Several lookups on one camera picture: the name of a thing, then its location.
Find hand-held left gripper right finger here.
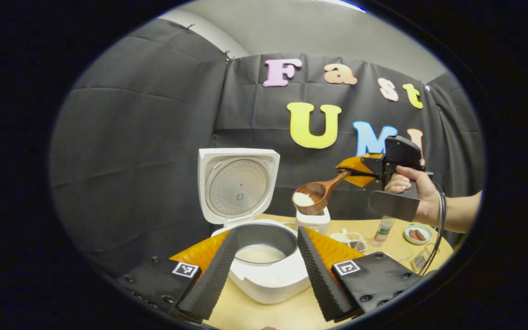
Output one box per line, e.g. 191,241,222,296
297,225,424,323

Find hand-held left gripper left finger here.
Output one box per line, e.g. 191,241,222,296
116,228,239,324

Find brown wooden spoon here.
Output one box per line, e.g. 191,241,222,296
291,170,354,216

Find white rice layer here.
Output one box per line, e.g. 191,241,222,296
236,244,287,264

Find white rice cooker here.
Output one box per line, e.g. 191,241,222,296
198,148,313,304

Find metal mesh chopstick holder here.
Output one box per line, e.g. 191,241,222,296
411,247,432,272

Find white divided grain dish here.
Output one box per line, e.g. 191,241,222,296
330,228,368,253

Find white toaster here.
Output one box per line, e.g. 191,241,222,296
295,207,331,235

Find clear plastic water bottle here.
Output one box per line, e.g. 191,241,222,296
372,215,395,248

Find pale green plate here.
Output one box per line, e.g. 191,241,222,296
404,224,433,245

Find black backdrop cloth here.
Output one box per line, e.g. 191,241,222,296
49,18,485,275

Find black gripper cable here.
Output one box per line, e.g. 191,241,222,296
418,182,447,276

